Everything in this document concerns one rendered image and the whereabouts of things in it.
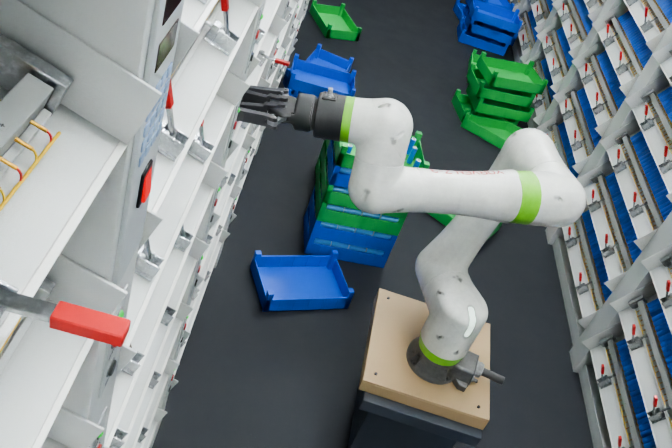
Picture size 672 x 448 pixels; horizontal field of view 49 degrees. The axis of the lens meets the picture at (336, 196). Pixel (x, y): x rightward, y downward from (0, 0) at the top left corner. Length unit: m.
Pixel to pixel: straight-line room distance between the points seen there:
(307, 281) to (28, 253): 2.17
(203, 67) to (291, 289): 1.60
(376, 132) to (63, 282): 0.92
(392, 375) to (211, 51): 1.16
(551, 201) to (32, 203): 1.31
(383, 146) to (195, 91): 0.59
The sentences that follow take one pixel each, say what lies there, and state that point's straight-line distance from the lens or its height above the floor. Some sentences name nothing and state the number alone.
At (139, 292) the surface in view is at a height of 1.07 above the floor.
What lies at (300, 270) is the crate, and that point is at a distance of 2.60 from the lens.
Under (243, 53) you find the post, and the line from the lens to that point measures 1.27.
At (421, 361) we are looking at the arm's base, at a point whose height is 0.36.
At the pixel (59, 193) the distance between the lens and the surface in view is 0.47.
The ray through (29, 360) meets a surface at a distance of 0.62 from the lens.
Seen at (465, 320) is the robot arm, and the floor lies 0.56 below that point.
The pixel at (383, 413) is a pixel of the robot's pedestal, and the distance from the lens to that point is 1.98.
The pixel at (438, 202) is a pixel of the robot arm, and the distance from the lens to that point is 1.54.
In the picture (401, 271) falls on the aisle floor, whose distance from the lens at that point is 2.77.
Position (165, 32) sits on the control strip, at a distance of 0.53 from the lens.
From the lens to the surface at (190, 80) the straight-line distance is 0.96.
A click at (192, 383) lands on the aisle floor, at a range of 2.21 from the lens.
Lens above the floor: 1.75
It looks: 36 degrees down
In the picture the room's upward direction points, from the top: 20 degrees clockwise
